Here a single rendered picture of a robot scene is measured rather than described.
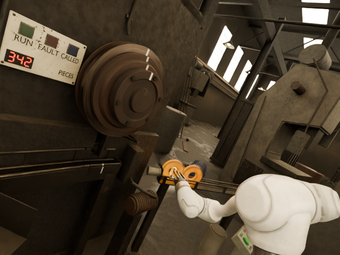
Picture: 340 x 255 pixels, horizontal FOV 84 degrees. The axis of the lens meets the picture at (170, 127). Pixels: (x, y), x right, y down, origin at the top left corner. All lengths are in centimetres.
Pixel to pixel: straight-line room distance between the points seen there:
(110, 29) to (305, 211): 99
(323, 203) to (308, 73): 290
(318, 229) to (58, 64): 269
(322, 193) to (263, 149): 268
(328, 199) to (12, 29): 109
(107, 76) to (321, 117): 285
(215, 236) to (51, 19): 140
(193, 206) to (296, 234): 56
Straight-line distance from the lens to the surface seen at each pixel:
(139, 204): 126
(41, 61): 91
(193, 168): 137
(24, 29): 89
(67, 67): 94
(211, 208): 110
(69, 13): 95
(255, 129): 344
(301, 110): 329
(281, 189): 52
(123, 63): 86
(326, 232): 275
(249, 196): 51
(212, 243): 143
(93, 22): 99
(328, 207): 68
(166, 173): 133
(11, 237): 83
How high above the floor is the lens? 122
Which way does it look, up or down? 10 degrees down
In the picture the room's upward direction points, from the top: 24 degrees clockwise
